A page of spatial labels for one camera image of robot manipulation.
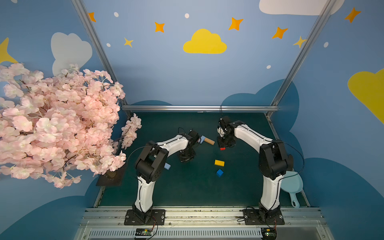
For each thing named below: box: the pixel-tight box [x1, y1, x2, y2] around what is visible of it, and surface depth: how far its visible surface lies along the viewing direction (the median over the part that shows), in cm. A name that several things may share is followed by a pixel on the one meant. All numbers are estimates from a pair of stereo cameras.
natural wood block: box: [204, 137, 216, 146], surface depth 106 cm
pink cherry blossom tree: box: [0, 63, 142, 189], surface depth 55 cm
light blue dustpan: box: [280, 170, 304, 208], surface depth 84 cm
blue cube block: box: [216, 169, 224, 178], surface depth 90 cm
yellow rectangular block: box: [214, 159, 225, 167], surface depth 95 cm
